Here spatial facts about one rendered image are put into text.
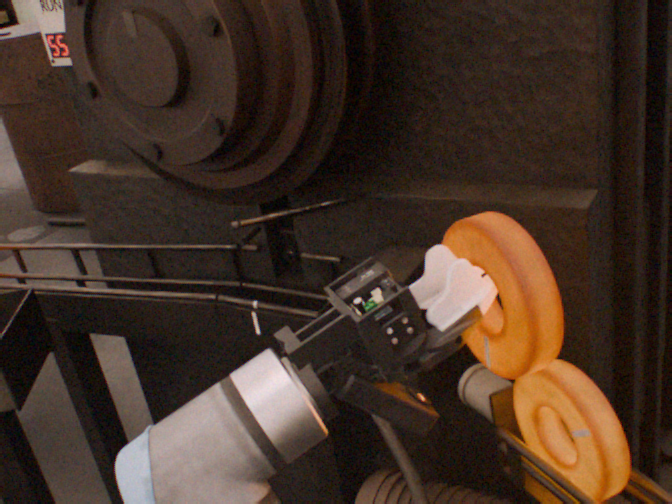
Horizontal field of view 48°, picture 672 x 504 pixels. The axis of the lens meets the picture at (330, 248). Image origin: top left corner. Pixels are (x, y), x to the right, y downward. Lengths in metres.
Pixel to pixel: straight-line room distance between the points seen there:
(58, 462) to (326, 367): 1.65
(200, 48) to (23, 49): 2.96
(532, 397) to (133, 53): 0.62
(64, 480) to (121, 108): 1.32
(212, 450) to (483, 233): 0.29
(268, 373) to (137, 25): 0.50
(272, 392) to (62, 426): 1.78
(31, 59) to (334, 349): 3.33
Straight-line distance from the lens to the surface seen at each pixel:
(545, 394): 0.84
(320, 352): 0.62
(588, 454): 0.82
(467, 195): 1.02
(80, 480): 2.14
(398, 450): 1.04
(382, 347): 0.63
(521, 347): 0.68
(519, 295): 0.65
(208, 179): 1.07
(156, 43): 0.94
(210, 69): 0.92
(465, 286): 0.66
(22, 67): 3.88
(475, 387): 0.96
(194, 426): 0.62
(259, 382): 0.62
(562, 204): 0.97
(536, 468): 0.89
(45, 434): 2.36
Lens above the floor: 1.27
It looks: 26 degrees down
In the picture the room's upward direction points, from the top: 11 degrees counter-clockwise
